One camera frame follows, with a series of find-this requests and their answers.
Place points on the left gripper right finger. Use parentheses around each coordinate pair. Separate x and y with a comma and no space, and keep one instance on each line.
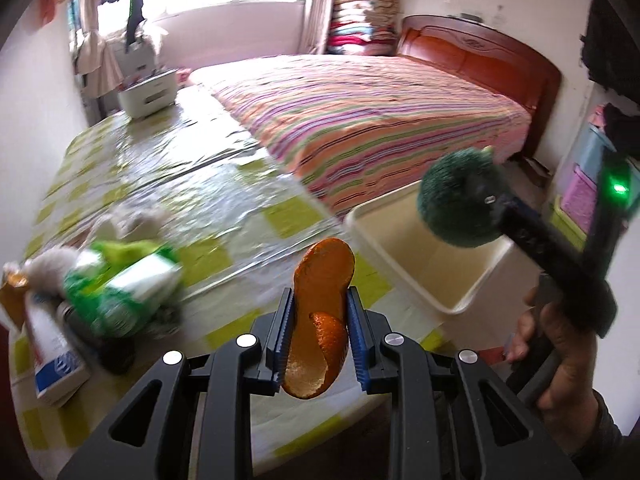
(453,417)

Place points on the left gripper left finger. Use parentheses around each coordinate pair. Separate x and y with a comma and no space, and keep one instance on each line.
(190,417)

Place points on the orange peel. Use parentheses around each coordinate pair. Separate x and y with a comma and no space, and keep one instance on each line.
(319,340)

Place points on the green fuzzy ball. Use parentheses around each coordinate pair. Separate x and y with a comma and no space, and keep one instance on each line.
(451,197)

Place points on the green tissue pack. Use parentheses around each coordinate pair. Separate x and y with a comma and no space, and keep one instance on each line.
(117,287)

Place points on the white blue medicine box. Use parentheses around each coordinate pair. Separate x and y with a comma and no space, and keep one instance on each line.
(59,368)

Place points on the white tissue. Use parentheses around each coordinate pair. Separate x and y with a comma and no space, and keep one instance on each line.
(124,224)
(46,272)

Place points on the golden foil snack bag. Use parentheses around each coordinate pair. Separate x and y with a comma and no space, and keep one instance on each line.
(14,285)

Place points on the cream plastic trash bin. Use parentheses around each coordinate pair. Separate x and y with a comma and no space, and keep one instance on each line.
(476,294)

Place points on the person's right hand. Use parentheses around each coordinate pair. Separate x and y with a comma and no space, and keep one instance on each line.
(569,407)

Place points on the green storage box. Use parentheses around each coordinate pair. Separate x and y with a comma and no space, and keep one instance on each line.
(566,225)

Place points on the pink storage basket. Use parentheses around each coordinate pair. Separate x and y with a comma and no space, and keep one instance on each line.
(579,199)

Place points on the blue storage box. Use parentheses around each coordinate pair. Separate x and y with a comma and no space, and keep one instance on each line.
(591,143)

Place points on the red wooden headboard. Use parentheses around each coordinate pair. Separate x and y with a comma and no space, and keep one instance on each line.
(490,59)

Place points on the striped pink bed cover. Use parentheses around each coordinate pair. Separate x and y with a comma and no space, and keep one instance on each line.
(352,128)

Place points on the white plastic pen basket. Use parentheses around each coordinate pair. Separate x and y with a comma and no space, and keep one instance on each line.
(150,95)

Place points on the left pink curtain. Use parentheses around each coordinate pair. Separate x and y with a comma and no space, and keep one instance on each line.
(96,60)

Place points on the pink curtain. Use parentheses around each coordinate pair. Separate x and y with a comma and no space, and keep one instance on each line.
(96,60)
(318,16)

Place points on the white standing heater appliance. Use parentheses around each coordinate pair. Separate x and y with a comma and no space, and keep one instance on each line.
(136,61)

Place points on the stack of folded quilts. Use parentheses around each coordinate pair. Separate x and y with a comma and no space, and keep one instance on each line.
(363,27)

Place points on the right pink curtain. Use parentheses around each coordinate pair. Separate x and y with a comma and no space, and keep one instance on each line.
(318,16)

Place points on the black garment hanging low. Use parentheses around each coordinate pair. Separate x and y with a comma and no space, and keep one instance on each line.
(135,18)

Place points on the dark coats on right wall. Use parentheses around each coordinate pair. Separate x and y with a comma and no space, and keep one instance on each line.
(609,52)

